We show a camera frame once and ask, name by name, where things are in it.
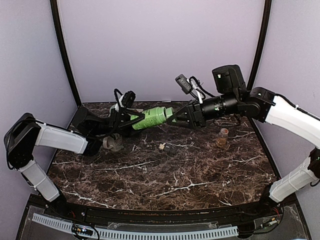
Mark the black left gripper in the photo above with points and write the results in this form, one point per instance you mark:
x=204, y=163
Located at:
x=118, y=118

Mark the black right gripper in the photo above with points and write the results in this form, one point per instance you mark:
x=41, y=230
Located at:
x=193, y=107

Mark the green pill bottle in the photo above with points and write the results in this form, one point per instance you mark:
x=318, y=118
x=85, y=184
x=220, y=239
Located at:
x=154, y=117

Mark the grey weekly pill organizer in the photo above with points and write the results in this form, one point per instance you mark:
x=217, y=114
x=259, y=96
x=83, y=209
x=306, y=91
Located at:
x=169, y=148

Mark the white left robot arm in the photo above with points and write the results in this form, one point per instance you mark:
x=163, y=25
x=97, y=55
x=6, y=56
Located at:
x=90, y=129

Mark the celadon bowl on plate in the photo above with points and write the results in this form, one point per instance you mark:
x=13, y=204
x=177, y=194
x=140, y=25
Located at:
x=113, y=108

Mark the beige ceramic mug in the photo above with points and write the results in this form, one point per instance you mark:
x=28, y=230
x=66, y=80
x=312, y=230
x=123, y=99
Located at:
x=113, y=142

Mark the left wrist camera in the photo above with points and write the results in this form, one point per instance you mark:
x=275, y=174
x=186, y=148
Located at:
x=124, y=100

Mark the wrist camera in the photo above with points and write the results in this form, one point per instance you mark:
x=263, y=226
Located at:
x=191, y=86
x=124, y=100

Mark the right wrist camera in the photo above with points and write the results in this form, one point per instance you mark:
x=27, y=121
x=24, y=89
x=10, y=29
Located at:
x=191, y=86

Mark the white slotted cable duct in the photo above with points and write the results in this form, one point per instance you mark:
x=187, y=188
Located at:
x=119, y=231

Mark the black front rail base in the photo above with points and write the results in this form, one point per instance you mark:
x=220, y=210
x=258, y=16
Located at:
x=170, y=205

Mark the black corner frame post right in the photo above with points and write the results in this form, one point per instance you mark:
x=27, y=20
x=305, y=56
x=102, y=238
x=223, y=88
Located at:
x=260, y=43

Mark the black corner frame post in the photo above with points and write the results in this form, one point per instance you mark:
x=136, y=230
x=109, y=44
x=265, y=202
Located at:
x=63, y=51
x=260, y=43

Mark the black corner frame post left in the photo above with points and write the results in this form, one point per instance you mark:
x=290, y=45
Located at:
x=63, y=51

